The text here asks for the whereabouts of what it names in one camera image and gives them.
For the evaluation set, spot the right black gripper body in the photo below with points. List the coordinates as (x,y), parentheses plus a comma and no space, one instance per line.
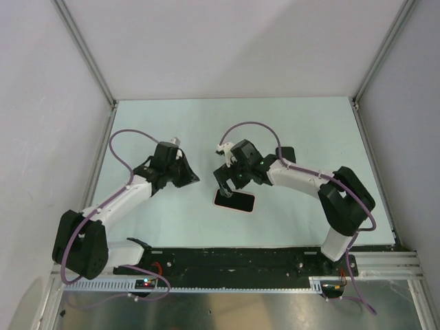
(240,177)

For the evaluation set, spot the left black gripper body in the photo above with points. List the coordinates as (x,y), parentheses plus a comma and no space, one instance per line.
(170,170)

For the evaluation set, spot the pink phone case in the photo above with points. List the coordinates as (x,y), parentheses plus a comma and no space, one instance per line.
(234,202)

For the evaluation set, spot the black phone case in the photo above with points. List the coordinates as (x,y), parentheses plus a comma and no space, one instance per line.
(287,152)

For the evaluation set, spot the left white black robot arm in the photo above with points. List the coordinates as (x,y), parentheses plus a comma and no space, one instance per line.
(86,233)

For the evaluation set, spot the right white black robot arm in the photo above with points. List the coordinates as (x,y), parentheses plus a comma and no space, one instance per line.
(345,200)

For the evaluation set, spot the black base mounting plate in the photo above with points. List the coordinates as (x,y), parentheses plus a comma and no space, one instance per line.
(241,268)

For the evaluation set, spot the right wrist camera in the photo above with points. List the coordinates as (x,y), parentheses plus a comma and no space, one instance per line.
(226,150)

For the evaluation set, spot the aluminium front rail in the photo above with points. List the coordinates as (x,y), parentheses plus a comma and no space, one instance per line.
(388,264)

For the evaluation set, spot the left aluminium frame post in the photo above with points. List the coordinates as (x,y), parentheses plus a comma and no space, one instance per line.
(79,41)

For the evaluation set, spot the aluminium frame post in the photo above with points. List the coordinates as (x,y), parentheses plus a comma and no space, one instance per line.
(79,41)
(395,29)

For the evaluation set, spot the right aluminium frame post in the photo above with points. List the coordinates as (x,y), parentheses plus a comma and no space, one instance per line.
(395,29)

